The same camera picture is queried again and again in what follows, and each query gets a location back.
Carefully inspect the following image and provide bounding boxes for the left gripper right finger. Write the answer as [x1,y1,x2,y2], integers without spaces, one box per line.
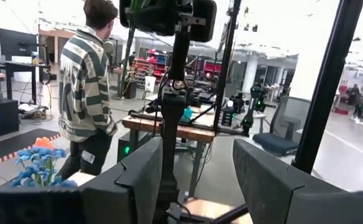
[232,138,363,224]

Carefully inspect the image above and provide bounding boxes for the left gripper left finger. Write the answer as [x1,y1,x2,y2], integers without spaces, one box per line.
[0,136,164,224]

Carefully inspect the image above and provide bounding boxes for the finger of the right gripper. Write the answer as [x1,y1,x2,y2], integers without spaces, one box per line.
[189,0,219,43]
[119,0,178,37]

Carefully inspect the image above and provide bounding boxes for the blue artificial flower stem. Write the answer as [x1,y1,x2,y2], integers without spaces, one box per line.
[0,146,78,188]

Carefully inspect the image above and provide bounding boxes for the orange artificial tulip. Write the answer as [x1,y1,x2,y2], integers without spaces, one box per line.
[32,136,56,150]

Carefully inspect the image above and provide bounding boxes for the red storage shelves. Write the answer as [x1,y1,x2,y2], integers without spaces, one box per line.
[134,48,169,88]

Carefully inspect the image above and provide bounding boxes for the grey chair blue seat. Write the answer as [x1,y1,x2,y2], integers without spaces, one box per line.
[252,95,311,156]

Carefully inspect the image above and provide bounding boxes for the black computer green light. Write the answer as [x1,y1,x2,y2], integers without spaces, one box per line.
[116,130,140,162]

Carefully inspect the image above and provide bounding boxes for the wooden robot station table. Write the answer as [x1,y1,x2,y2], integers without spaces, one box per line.
[121,105,268,200]

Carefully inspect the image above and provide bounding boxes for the person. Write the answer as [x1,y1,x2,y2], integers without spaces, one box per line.
[56,0,120,181]
[346,83,361,105]

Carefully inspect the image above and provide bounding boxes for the black mat striped edge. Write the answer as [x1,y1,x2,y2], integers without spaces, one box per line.
[0,128,62,170]

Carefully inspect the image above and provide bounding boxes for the black computer monitor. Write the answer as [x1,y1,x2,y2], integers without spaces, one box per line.
[0,27,39,62]

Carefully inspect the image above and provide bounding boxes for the black desk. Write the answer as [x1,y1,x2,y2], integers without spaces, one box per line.
[0,60,53,105]

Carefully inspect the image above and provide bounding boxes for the black computer tower blue lights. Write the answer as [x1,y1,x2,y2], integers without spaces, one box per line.
[0,98,19,141]

